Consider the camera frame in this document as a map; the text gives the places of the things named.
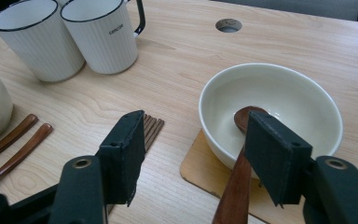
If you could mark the white ribbed mug black rim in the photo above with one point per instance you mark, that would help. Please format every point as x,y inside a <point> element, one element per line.
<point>105,43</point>
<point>40,46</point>

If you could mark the bundle of brown chopsticks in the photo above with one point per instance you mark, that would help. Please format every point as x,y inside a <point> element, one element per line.
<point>154,129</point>

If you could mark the wooden cut-pattern trivet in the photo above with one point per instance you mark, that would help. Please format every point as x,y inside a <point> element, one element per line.
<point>205,174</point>

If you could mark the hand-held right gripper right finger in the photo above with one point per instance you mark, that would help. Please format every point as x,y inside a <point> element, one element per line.
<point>276,155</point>

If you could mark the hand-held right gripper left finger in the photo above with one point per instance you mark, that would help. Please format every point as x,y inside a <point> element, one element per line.
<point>122,155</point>

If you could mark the dark red wooden spoon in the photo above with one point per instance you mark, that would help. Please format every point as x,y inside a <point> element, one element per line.
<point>12,135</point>
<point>21,152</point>
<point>233,193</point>

